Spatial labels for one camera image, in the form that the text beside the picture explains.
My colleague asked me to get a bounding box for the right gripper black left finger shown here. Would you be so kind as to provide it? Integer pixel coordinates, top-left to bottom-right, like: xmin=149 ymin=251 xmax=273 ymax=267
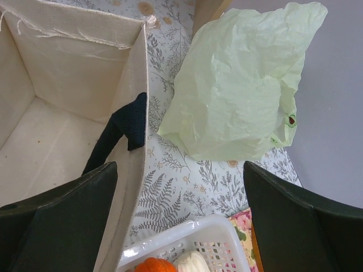
xmin=1 ymin=162 xmax=118 ymax=271

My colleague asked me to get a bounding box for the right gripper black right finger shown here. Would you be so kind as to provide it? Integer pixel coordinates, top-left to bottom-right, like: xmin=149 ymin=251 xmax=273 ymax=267
xmin=243 ymin=161 xmax=362 ymax=271

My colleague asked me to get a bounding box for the orange tangerine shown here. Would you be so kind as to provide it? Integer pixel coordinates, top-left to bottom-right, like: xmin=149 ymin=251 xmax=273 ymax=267
xmin=134 ymin=257 xmax=177 ymax=272

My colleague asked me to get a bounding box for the beige canvas tote bag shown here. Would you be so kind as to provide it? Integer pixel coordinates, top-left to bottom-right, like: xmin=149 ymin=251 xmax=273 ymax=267
xmin=1 ymin=1 xmax=149 ymax=271

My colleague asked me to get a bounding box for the light green plastic bag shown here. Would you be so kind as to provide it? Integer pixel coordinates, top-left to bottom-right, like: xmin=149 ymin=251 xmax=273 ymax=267
xmin=158 ymin=2 xmax=328 ymax=161

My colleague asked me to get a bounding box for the slice of brown bread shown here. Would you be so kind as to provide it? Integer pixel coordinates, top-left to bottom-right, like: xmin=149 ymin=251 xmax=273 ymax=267
xmin=251 ymin=225 xmax=264 ymax=272

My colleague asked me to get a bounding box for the floral rectangular tray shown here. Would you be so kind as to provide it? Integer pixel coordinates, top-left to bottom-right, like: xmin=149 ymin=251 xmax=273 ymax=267
xmin=229 ymin=208 xmax=258 ymax=272

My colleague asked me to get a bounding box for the white plastic basket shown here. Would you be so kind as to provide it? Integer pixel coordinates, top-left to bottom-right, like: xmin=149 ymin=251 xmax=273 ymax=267
xmin=116 ymin=215 xmax=250 ymax=271

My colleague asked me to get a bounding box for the floral table mat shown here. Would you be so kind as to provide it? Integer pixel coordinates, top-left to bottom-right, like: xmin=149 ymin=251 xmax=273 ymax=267
xmin=61 ymin=0 xmax=303 ymax=247

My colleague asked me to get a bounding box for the wooden two-tier shelf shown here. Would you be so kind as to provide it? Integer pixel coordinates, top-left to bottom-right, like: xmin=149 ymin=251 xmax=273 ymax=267
xmin=192 ymin=0 xmax=232 ymax=35

